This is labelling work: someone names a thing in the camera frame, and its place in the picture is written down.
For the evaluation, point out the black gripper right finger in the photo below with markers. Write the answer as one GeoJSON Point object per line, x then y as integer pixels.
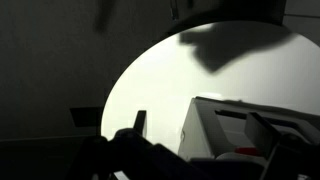
{"type": "Point", "coordinates": [266, 139]}

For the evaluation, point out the grey toy stove oven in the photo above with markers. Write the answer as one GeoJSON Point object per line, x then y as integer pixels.
{"type": "Point", "coordinates": [215, 130]}

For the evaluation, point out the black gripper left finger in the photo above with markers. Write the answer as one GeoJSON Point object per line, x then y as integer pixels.
{"type": "Point", "coordinates": [140, 124]}

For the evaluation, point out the round white table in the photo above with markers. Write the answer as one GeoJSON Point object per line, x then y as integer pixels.
{"type": "Point", "coordinates": [245, 61]}

